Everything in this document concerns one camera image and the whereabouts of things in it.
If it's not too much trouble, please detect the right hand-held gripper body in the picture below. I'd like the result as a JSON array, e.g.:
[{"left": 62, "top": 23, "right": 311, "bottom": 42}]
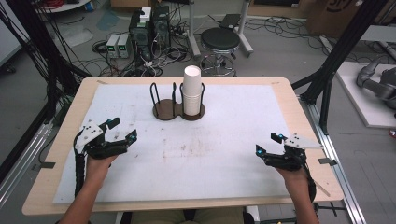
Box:
[{"left": 262, "top": 133, "right": 323, "bottom": 172}]

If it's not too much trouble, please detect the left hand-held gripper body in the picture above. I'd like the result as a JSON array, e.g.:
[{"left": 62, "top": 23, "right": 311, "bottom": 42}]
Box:
[{"left": 74, "top": 119, "right": 130, "bottom": 161}]

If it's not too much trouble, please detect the dark wooden wire cup holder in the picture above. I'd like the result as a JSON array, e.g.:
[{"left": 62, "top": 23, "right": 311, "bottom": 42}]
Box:
[{"left": 149, "top": 81, "right": 206, "bottom": 122}]

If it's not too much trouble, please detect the white paper cup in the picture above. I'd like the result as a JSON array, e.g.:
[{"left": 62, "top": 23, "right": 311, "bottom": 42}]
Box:
[
  {"left": 182, "top": 64, "right": 203, "bottom": 96},
  {"left": 181, "top": 89, "right": 203, "bottom": 117}
]

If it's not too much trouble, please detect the person's right hand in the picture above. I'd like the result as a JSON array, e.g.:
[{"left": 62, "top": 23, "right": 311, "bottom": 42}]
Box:
[{"left": 273, "top": 165, "right": 310, "bottom": 189}]

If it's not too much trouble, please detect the person's left hand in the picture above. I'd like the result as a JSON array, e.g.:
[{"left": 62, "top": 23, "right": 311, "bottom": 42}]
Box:
[{"left": 85, "top": 154, "right": 120, "bottom": 185}]

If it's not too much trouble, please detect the grey tape piece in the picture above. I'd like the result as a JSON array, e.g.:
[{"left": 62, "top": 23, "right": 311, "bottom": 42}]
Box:
[
  {"left": 30, "top": 161, "right": 57, "bottom": 172},
  {"left": 318, "top": 157, "right": 338, "bottom": 167}
]

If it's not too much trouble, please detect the white table mat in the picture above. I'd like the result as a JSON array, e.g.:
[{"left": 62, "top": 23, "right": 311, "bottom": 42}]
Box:
[{"left": 51, "top": 83, "right": 292, "bottom": 204}]

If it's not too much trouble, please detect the grey power supply unit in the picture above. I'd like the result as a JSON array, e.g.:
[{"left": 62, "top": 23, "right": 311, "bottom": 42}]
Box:
[
  {"left": 105, "top": 33, "right": 121, "bottom": 59},
  {"left": 117, "top": 33, "right": 134, "bottom": 60}
]

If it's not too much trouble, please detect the white platform board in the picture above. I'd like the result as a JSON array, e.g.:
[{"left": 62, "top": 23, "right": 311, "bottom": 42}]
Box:
[{"left": 335, "top": 61, "right": 396, "bottom": 130}]

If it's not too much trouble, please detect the black computer tower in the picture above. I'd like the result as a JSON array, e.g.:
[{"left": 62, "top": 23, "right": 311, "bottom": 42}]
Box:
[
  {"left": 151, "top": 5, "right": 172, "bottom": 49},
  {"left": 128, "top": 8, "right": 154, "bottom": 61}
]

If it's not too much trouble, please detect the white metal stand leg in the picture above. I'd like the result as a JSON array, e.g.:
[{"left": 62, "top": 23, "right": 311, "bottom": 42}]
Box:
[
  {"left": 186, "top": 0, "right": 202, "bottom": 59},
  {"left": 236, "top": 0, "right": 255, "bottom": 59}
]

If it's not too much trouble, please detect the small white box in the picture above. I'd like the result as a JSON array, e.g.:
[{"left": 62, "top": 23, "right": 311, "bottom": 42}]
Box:
[{"left": 138, "top": 7, "right": 153, "bottom": 22}]

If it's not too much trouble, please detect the black round stool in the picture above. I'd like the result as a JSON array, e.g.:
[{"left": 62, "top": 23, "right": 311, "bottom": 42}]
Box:
[{"left": 199, "top": 26, "right": 243, "bottom": 77}]

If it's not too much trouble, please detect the brown cardboard box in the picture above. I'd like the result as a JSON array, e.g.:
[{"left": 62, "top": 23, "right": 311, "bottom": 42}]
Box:
[{"left": 305, "top": 0, "right": 364, "bottom": 39}]

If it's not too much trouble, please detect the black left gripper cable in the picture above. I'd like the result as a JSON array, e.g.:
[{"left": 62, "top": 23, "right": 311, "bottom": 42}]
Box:
[{"left": 73, "top": 136, "right": 87, "bottom": 199}]

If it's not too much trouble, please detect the aluminium rail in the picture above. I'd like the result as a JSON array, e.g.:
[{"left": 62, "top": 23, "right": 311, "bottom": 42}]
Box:
[
  {"left": 298, "top": 95, "right": 369, "bottom": 224},
  {"left": 0, "top": 121, "right": 54, "bottom": 209}
]

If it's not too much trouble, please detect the tangle of floor cables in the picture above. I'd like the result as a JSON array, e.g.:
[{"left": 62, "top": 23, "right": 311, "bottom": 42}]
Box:
[{"left": 92, "top": 38, "right": 195, "bottom": 77}]

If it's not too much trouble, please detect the black metal frame stand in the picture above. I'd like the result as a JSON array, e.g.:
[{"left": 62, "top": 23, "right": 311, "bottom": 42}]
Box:
[
  {"left": 0, "top": 0, "right": 92, "bottom": 125},
  {"left": 291, "top": 0, "right": 391, "bottom": 135}
]

